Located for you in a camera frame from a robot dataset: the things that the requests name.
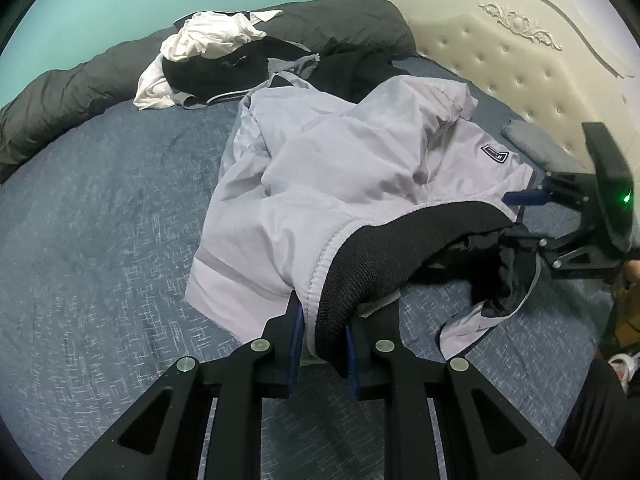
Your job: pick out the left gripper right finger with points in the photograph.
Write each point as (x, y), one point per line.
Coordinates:
(442, 419)

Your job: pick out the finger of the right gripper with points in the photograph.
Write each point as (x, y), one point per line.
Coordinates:
(571, 190)
(580, 255)

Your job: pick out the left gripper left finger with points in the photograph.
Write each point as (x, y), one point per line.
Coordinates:
(202, 419)

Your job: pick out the light grey zip jacket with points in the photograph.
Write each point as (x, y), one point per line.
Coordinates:
(340, 204)

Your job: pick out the person's right hand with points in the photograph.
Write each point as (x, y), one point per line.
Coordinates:
(631, 271)

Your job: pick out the small grey folded cloth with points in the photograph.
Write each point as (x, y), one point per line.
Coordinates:
(537, 145)

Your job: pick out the cream tufted headboard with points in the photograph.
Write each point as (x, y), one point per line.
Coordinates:
(556, 63)

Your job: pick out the blue patterned bed cover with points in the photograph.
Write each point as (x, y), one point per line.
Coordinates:
(98, 233)

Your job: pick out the black garment in pile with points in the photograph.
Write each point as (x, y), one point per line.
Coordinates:
(344, 70)

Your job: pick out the dark grey rolled duvet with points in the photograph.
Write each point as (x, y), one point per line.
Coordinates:
(59, 100)

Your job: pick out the white crumpled garment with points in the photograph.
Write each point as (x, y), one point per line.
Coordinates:
(207, 34)

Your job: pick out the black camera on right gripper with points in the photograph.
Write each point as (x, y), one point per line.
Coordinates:
(614, 183)

